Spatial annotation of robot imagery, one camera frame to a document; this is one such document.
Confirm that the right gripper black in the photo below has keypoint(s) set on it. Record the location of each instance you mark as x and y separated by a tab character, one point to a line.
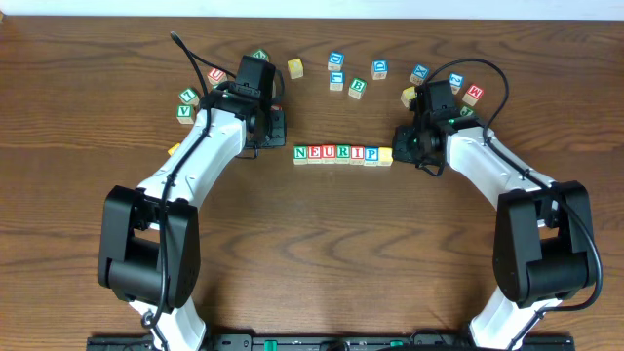
403	146

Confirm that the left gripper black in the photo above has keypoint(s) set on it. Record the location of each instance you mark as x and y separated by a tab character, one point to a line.
275	129

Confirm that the green N block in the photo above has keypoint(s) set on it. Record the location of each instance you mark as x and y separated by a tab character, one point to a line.
300	155

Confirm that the blue P block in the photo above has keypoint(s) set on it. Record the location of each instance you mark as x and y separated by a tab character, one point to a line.
371	156

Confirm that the red E block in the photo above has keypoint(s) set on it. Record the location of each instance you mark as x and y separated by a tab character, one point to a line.
314	154

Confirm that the red I block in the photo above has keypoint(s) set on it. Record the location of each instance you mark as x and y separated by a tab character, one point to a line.
357	155

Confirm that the red u block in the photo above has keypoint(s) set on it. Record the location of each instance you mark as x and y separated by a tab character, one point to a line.
216	76
328	155

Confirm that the green R block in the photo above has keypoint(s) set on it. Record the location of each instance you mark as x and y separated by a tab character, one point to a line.
343	154

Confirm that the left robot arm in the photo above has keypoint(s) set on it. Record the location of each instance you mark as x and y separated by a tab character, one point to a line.
149	251

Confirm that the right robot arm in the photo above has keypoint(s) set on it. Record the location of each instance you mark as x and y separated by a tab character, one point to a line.
544	251

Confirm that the green J block right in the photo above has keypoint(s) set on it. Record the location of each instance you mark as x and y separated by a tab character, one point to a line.
466	111

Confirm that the yellow O block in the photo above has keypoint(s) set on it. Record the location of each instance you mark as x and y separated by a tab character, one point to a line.
295	68

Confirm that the blue X block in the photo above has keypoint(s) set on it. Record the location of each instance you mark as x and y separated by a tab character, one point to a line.
419	74

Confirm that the green B block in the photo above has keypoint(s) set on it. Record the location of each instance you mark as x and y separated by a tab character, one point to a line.
357	88

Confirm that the blue D block right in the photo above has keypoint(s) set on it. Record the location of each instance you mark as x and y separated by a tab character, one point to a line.
379	69

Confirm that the blue d block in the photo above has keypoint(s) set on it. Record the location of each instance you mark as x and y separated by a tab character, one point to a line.
379	69
335	61

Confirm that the blue L block centre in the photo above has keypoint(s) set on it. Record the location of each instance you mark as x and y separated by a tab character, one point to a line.
337	79

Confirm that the green Z block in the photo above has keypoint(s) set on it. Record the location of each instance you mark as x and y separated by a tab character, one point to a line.
260	54

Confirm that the blue Z block right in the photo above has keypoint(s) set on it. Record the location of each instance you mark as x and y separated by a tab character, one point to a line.
456	82

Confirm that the red M block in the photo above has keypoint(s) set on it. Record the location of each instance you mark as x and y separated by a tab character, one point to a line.
472	95

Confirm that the green V block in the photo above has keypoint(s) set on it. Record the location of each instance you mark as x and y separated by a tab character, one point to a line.
185	114

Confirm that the green L block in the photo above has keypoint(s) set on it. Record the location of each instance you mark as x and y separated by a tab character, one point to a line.
189	97

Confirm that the blue D block upper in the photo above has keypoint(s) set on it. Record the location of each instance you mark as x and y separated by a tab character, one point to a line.
335	61

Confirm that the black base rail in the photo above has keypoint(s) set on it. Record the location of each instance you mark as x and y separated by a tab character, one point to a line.
244	342

